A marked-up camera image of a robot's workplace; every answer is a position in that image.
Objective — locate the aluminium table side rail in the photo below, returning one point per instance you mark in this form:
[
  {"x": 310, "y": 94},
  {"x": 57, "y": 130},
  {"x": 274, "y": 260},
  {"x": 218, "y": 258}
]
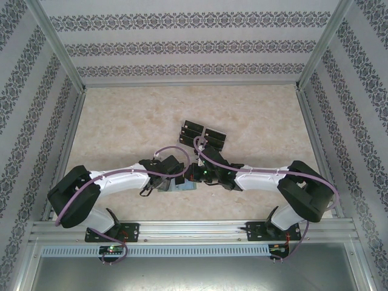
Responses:
[
  {"x": 312, "y": 121},
  {"x": 72, "y": 127}
]

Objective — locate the aluminium frame post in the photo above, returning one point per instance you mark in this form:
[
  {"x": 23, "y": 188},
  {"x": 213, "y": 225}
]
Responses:
[
  {"x": 324, "y": 45},
  {"x": 60, "y": 45}
]

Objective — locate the black VIP credit card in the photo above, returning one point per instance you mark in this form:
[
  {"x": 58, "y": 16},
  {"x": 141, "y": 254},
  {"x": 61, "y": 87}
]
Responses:
[
  {"x": 216, "y": 131},
  {"x": 189, "y": 132},
  {"x": 216, "y": 146},
  {"x": 215, "y": 139},
  {"x": 194, "y": 125},
  {"x": 188, "y": 141}
]

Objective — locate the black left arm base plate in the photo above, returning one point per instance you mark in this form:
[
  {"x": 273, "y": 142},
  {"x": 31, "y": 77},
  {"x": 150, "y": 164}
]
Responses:
[{"x": 133, "y": 232}]

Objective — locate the small circuit board green light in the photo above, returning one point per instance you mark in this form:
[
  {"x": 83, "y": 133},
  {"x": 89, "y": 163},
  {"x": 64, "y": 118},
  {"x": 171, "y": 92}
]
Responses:
[{"x": 112, "y": 250}]

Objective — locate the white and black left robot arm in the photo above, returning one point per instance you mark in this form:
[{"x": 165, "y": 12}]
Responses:
[{"x": 121, "y": 182}]

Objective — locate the aluminium mounting rail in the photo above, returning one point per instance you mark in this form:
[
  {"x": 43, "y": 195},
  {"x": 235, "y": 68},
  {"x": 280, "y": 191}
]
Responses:
[{"x": 188, "y": 232}]

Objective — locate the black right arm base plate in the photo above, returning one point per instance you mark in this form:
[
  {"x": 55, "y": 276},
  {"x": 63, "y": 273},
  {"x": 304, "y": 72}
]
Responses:
[{"x": 253, "y": 232}]

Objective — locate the clear acrylic card display stand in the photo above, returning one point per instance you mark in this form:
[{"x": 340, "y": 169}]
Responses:
[{"x": 178, "y": 141}]

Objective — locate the green leather card holder wallet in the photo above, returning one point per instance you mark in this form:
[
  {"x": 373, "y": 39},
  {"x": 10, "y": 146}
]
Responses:
[{"x": 188, "y": 188}]

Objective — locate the grey metal sheet panel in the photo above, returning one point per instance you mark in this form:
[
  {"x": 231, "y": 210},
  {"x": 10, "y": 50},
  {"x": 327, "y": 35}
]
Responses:
[{"x": 194, "y": 276}]

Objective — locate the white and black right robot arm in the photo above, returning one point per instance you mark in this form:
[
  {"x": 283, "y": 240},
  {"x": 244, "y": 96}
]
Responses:
[{"x": 260, "y": 179}]

